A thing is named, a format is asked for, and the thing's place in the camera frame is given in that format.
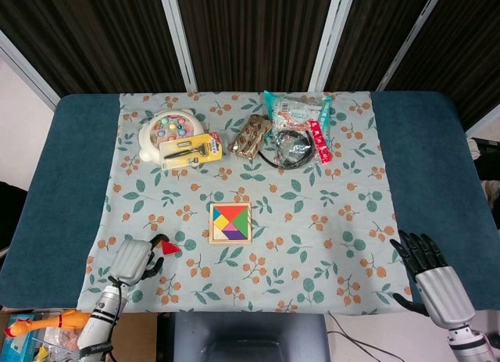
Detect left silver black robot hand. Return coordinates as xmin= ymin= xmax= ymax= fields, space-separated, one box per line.
xmin=107 ymin=232 xmax=170 ymax=289

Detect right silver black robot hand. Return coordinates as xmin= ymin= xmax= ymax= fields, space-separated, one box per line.
xmin=389 ymin=229 xmax=477 ymax=332

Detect large orange-red tangram triangle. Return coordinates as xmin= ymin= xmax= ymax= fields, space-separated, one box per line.
xmin=212 ymin=205 xmax=248 ymax=224

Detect large green tangram triangle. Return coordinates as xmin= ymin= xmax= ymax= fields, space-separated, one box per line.
xmin=230 ymin=206 xmax=249 ymax=241

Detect brown cardboard box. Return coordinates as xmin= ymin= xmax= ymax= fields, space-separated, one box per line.
xmin=0 ymin=306 xmax=159 ymax=362

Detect wooden tangram puzzle tray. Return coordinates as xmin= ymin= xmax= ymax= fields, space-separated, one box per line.
xmin=209 ymin=202 xmax=254 ymax=245

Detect orange rubber chicken toy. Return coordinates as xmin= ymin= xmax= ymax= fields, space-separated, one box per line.
xmin=4 ymin=308 xmax=93 ymax=339

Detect razor in yellow blister pack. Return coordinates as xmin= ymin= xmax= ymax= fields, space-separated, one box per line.
xmin=158 ymin=133 xmax=224 ymax=170

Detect white toy with coloured buttons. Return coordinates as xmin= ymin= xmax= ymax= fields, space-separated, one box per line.
xmin=138 ymin=107 xmax=208 ymax=166

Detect light blue carton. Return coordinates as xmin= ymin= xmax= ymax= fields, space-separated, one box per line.
xmin=0 ymin=324 xmax=34 ymax=362

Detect floral leaf print tablecloth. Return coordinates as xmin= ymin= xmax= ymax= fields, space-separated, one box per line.
xmin=76 ymin=91 xmax=416 ymax=314

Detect brown patterned snack packet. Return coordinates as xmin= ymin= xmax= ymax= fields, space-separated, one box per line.
xmin=227 ymin=113 xmax=274 ymax=159

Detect black hoops in clear bag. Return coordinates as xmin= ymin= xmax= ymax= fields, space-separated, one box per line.
xmin=257 ymin=118 xmax=334 ymax=170

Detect teal clear snack packet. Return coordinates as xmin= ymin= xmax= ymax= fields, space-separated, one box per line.
xmin=262 ymin=90 xmax=334 ymax=135

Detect dark pleated curtain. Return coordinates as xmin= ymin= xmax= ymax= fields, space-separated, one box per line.
xmin=0 ymin=0 xmax=500 ymax=133

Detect thin black floor cable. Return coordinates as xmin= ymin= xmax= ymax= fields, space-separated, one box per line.
xmin=327 ymin=321 xmax=396 ymax=362

